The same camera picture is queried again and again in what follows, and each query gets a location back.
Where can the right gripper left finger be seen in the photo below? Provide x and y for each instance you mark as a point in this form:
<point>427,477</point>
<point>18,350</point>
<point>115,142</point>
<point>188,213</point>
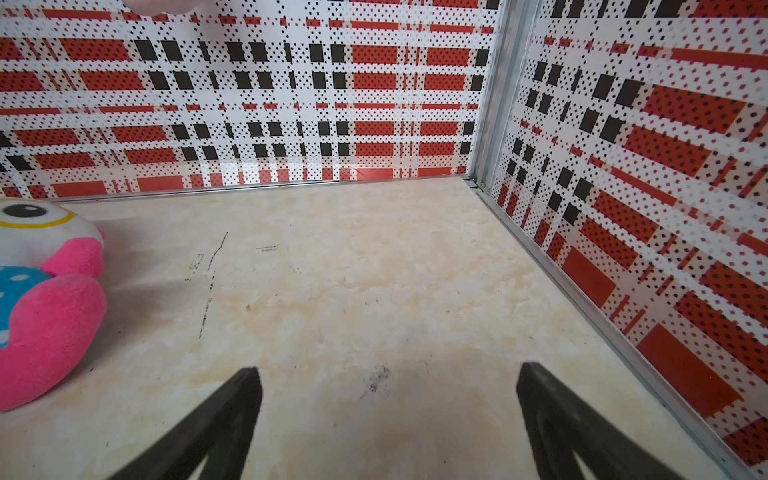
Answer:
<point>213,439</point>

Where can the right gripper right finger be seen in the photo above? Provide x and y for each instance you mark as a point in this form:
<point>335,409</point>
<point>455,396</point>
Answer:
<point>564,431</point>

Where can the pink hanging plush toy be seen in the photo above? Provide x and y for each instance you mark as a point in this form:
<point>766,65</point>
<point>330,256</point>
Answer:
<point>156,7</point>

